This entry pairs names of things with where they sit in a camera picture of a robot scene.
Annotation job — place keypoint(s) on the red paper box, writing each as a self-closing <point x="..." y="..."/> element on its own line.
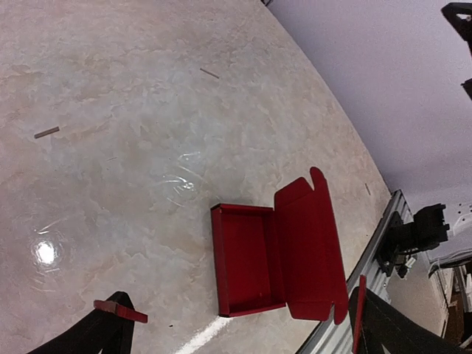
<point x="288" y="255"/>

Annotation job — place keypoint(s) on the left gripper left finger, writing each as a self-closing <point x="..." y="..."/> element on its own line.
<point x="97" y="332"/>

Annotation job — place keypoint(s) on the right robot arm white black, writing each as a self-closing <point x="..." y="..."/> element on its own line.
<point x="458" y="16"/>

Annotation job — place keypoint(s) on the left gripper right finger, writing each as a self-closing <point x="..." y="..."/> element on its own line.
<point x="383" y="329"/>

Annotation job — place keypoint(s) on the torn red paper scrap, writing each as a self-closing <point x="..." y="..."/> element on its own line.
<point x="120" y="311"/>

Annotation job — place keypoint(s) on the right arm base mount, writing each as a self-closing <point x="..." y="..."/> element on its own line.
<point x="426" y="232"/>

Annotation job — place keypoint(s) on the front aluminium rail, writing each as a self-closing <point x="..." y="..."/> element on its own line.
<point x="330" y="338"/>

